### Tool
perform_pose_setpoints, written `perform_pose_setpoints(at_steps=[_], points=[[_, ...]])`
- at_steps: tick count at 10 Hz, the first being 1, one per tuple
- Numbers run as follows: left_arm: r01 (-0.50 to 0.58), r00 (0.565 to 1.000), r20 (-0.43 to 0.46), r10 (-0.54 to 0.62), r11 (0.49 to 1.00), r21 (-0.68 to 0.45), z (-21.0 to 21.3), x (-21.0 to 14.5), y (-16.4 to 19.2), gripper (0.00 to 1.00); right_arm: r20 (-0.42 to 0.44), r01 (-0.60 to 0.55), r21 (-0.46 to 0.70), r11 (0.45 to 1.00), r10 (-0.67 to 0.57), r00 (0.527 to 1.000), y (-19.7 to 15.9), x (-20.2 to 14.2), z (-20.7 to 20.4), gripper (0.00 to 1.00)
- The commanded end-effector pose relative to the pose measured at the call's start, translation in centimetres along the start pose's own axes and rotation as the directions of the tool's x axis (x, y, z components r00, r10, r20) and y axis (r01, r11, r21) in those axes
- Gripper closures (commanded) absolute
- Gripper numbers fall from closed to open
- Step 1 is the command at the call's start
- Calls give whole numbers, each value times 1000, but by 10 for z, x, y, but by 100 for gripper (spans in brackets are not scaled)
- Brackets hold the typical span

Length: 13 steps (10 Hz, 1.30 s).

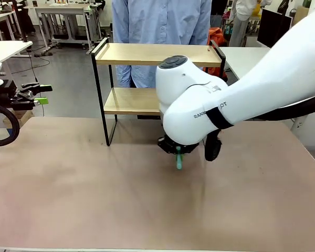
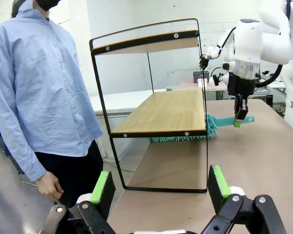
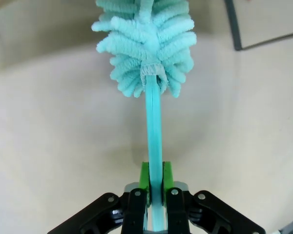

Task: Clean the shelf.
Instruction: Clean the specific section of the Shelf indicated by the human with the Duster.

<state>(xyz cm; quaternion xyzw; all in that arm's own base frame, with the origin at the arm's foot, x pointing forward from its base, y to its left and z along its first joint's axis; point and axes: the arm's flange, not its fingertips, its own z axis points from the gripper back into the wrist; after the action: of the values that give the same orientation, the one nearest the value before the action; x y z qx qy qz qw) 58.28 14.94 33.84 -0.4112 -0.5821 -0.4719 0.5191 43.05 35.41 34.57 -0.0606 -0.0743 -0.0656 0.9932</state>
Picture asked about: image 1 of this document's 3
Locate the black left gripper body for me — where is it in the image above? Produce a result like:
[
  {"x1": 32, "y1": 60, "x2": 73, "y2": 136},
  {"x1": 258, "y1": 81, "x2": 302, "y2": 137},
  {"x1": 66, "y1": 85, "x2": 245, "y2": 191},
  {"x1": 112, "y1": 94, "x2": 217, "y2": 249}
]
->
[{"x1": 0, "y1": 80, "x2": 19, "y2": 106}]

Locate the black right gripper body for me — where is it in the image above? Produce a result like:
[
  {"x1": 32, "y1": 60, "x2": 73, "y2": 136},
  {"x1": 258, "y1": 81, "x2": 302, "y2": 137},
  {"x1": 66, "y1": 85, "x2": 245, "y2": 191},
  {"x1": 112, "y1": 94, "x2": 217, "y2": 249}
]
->
[{"x1": 157, "y1": 134, "x2": 200, "y2": 155}]

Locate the teal hand brush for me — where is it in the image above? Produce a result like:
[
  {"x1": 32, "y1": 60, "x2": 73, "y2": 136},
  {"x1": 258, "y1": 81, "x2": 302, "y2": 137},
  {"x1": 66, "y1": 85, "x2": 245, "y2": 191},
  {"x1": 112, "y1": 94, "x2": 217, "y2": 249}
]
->
[{"x1": 175, "y1": 146, "x2": 185, "y2": 171}]

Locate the two-tier wooden black-framed shelf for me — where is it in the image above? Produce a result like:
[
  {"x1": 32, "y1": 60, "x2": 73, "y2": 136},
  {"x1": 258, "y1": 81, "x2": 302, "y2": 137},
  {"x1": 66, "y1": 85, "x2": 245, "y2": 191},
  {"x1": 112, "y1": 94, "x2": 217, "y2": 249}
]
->
[{"x1": 90, "y1": 37, "x2": 226, "y2": 147}]

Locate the small cardboard box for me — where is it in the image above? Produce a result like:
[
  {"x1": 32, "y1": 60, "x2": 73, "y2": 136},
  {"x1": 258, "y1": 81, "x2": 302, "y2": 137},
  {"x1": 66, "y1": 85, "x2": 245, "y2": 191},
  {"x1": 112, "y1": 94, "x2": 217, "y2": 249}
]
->
[{"x1": 2, "y1": 110, "x2": 34, "y2": 129}]

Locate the white side table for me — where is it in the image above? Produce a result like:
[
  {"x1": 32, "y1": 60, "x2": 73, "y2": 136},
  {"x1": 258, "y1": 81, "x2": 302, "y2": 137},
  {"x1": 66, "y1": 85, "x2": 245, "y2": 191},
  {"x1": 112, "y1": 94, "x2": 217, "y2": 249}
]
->
[{"x1": 0, "y1": 40, "x2": 33, "y2": 79}]

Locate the white background workbench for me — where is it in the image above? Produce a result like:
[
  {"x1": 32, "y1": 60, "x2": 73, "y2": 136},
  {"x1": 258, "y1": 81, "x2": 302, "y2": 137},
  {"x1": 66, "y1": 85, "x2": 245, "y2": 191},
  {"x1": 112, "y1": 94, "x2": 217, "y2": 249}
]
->
[{"x1": 0, "y1": 9, "x2": 24, "y2": 41}]

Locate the grey background desk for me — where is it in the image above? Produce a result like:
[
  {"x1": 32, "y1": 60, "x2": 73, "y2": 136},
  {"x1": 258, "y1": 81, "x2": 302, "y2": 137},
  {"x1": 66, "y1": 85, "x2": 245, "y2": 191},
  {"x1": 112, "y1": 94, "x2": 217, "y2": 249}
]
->
[{"x1": 34, "y1": 3, "x2": 96, "y2": 51}]

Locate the white table with legs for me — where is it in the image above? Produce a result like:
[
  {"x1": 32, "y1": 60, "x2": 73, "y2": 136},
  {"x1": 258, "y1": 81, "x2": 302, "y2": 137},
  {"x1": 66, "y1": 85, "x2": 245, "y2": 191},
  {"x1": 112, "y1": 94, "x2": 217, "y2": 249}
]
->
[{"x1": 218, "y1": 46, "x2": 271, "y2": 80}]

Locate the orange bag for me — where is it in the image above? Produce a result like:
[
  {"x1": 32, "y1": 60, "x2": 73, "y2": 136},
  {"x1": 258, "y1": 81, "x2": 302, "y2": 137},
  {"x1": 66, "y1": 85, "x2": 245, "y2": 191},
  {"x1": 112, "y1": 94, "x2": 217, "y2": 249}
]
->
[{"x1": 203, "y1": 27, "x2": 228, "y2": 80}]

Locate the person in blue shirt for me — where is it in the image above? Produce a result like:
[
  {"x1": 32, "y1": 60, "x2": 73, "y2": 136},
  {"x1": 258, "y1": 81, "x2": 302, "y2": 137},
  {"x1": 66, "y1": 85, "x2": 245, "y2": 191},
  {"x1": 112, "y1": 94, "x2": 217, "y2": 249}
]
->
[{"x1": 111, "y1": 0, "x2": 213, "y2": 89}]

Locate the person in white coat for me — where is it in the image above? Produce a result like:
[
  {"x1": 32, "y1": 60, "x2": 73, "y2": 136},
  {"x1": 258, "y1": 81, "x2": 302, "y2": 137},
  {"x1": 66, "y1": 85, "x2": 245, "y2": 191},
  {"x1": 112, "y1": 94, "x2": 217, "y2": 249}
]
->
[{"x1": 229, "y1": 0, "x2": 273, "y2": 48}]

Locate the black monitor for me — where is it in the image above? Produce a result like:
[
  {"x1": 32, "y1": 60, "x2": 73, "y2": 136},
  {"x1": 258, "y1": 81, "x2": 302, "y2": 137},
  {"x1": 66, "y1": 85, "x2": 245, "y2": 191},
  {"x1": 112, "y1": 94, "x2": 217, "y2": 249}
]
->
[{"x1": 257, "y1": 8, "x2": 292, "y2": 49}]

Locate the brown cardboard sheet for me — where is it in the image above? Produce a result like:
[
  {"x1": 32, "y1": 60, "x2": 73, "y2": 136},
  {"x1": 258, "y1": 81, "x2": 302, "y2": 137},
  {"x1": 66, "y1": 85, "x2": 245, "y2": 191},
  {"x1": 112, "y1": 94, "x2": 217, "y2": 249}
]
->
[{"x1": 291, "y1": 6, "x2": 309, "y2": 27}]

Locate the black floor cable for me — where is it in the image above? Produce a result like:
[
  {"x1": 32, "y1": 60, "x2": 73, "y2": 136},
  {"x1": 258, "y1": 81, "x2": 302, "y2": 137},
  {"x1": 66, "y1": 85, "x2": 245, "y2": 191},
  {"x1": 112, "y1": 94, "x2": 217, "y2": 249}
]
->
[{"x1": 26, "y1": 44, "x2": 51, "y2": 82}]

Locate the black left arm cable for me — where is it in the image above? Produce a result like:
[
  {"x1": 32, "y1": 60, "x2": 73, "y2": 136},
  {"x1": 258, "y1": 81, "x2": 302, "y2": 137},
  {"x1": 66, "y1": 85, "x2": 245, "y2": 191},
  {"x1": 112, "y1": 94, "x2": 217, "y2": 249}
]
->
[{"x1": 0, "y1": 101, "x2": 20, "y2": 148}]

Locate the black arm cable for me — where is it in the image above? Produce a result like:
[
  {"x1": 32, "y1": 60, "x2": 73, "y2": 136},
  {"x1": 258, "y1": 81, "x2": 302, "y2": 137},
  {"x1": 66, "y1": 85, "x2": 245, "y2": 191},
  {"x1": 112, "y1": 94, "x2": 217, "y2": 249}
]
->
[
  {"x1": 204, "y1": 93, "x2": 315, "y2": 162},
  {"x1": 0, "y1": 101, "x2": 20, "y2": 148}
]

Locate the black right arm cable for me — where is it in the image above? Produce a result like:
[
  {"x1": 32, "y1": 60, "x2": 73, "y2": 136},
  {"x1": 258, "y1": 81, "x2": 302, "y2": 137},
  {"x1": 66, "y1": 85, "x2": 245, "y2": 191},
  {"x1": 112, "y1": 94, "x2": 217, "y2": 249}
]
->
[{"x1": 204, "y1": 93, "x2": 315, "y2": 162}]

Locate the black strap on arm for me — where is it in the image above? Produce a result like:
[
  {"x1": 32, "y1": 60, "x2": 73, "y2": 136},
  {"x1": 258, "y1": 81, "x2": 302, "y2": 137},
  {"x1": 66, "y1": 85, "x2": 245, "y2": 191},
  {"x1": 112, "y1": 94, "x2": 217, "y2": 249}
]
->
[{"x1": 205, "y1": 106, "x2": 235, "y2": 131}]

